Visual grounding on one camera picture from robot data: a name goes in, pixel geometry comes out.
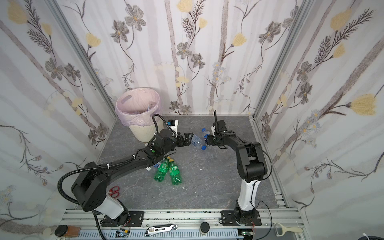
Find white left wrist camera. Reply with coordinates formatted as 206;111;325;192
167;119;179;132

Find silver adjustable wrench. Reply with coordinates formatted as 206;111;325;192
145;224;178;237

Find black lid brown jar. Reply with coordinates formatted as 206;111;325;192
54;225;81;238

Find cream bin with pink liner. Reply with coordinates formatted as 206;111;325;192
115;88;163;143

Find red scissors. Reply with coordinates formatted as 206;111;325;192
108;186;120;199

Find pepsi label clear bottle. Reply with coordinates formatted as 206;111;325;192
202;128;211;137

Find black round knob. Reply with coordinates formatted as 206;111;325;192
200;222;210;235

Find small blue label bottle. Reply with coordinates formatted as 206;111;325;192
146;162;161;171

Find green soda bottle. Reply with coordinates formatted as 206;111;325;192
169;159;182;185
154;157;171;182

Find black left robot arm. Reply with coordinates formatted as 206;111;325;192
57;114;194;227

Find white vegetable peeler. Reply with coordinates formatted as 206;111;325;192
273;223;304;237

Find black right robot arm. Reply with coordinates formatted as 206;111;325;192
204;111;269;227

